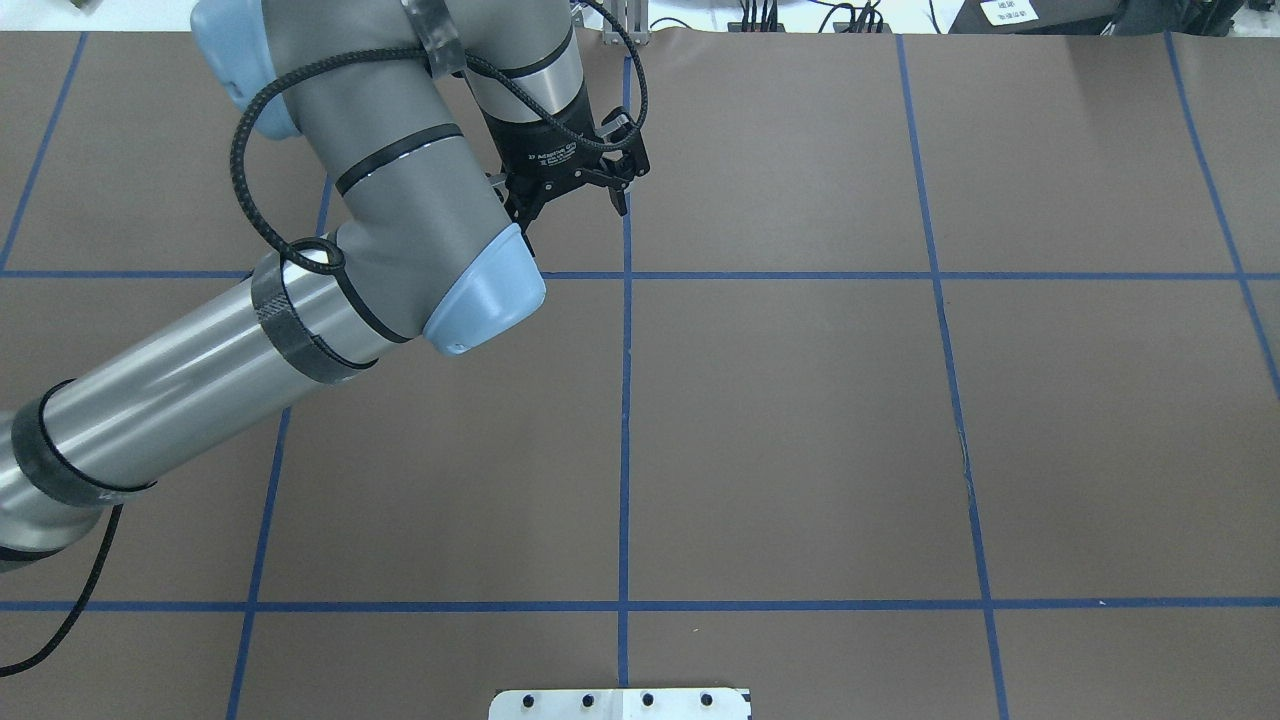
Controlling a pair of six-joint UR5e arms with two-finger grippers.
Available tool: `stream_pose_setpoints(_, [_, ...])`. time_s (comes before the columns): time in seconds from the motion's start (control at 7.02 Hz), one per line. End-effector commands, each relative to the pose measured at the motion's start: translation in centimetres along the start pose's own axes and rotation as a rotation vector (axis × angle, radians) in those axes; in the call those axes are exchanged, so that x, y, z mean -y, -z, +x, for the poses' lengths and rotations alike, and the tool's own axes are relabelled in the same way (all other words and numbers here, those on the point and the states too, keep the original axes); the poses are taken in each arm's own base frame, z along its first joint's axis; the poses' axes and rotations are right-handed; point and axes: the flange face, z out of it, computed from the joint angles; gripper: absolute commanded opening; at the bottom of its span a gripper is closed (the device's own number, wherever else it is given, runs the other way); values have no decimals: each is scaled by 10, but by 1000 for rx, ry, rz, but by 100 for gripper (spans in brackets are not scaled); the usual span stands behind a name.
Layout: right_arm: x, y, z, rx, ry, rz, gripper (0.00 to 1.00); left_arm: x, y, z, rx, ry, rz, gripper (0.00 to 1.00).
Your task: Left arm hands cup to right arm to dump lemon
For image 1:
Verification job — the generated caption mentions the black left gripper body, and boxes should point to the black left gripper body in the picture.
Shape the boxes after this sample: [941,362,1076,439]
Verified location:
[484,78,652,206]

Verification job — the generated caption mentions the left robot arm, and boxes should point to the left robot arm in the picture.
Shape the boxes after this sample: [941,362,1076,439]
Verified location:
[1,1,650,571]

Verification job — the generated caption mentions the black box with label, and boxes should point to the black box with label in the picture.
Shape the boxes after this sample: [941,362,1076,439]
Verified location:
[945,1,1247,37]

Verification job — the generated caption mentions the aluminium frame post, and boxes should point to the aluminium frame post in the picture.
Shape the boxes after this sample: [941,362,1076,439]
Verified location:
[600,0,650,46]

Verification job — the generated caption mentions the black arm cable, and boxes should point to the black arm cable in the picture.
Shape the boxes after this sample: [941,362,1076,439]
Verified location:
[0,0,649,676]

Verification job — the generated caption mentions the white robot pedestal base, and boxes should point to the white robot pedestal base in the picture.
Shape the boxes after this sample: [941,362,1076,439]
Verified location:
[488,687,753,719]

